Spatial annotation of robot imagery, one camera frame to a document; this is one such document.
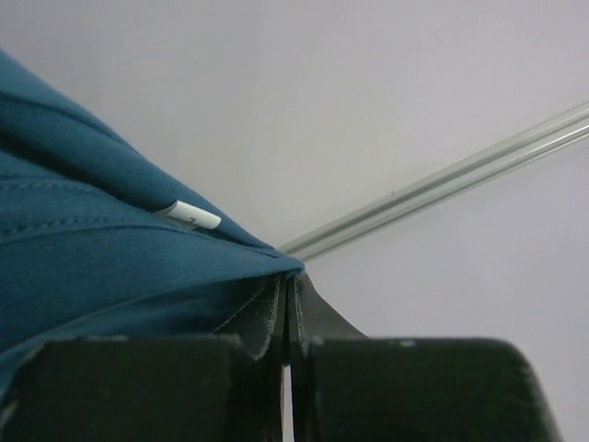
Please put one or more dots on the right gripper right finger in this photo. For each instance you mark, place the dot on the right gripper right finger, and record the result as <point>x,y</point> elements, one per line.
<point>347,386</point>

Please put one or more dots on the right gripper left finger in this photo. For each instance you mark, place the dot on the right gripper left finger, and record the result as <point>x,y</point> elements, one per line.
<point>227,386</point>

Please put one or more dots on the teal blue t-shirt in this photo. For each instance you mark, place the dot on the teal blue t-shirt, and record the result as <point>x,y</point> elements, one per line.
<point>98,241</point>

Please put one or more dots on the right aluminium frame post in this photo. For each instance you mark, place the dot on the right aluminium frame post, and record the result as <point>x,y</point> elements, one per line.
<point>514,152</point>

